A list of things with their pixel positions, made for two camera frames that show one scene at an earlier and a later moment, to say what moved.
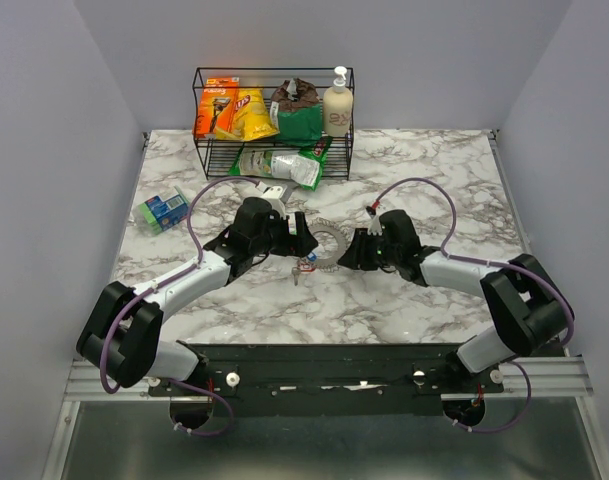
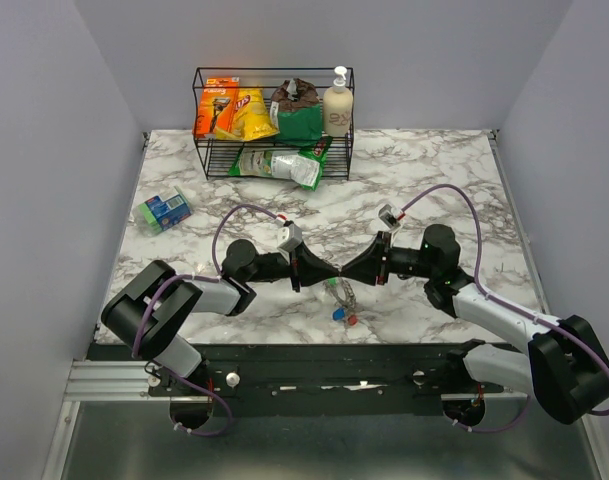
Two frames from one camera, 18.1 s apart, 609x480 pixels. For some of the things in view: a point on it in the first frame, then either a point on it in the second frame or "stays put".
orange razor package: [214, 106] stays put
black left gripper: [302, 243] to [307, 268]
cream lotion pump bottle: [338, 106] stays put
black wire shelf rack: [279, 122] stays put
